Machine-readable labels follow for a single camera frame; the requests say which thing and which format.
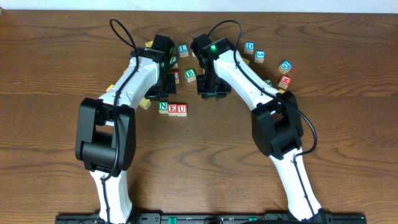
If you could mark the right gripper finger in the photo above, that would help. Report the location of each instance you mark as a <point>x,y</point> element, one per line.
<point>201,86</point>
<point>222,91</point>

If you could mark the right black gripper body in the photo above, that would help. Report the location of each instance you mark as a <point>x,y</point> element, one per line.
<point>212,89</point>

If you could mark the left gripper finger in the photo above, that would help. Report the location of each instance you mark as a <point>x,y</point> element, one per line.
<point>170,84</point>
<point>154,95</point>

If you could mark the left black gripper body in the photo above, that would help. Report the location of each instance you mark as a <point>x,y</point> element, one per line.
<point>162,91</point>

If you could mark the green N block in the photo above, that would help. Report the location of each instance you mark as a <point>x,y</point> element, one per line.
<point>163,107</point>

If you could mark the red E block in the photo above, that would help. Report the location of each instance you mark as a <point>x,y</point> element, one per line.
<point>172,109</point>

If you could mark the red U block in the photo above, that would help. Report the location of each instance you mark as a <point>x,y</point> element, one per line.
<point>181,110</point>

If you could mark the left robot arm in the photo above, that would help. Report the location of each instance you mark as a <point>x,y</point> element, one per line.
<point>106,132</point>

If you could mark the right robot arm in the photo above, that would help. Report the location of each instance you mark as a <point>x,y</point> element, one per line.
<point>276,120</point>

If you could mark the red I block upright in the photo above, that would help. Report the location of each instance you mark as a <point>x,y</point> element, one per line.
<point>176,77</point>

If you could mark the yellow O block left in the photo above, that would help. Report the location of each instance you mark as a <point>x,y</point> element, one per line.
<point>145,103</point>

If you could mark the green B block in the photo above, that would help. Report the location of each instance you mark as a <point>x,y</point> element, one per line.
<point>190,75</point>

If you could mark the green Z block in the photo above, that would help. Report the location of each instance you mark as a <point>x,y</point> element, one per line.
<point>174,62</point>

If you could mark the blue L block upright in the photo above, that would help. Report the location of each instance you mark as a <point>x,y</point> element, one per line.
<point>183,50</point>

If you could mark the yellow W block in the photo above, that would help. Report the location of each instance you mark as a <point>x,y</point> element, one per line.
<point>149,44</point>

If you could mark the green J block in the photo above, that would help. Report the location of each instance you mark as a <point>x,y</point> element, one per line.
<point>268,83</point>

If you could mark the yellow K block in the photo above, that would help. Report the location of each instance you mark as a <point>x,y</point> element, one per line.
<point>109,87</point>

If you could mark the blue 5 block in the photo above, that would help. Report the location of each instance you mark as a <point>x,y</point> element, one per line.
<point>260,56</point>

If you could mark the blue D block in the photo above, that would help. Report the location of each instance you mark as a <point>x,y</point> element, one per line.
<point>249,48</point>

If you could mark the red M block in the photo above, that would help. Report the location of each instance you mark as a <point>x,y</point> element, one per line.
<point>284,82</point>

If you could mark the blue Q block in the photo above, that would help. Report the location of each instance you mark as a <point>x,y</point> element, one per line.
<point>285,67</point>

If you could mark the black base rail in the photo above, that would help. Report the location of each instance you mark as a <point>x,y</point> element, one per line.
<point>155,218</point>

